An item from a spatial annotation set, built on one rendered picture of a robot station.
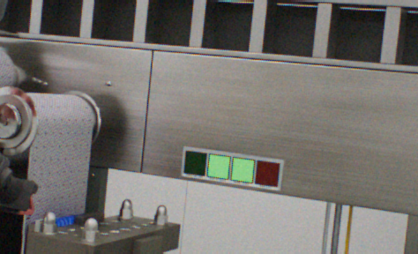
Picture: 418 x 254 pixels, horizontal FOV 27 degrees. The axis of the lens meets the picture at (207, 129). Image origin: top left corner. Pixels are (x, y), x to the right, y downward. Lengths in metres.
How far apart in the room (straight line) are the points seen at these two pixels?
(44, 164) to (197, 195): 2.74
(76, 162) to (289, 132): 0.49
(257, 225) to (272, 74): 2.58
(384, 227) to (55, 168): 2.59
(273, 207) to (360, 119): 2.58
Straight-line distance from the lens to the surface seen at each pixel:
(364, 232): 4.33
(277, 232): 4.45
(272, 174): 1.95
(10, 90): 1.89
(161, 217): 2.06
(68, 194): 2.01
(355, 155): 1.90
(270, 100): 1.96
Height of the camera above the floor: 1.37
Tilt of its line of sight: 3 degrees down
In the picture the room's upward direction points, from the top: 6 degrees clockwise
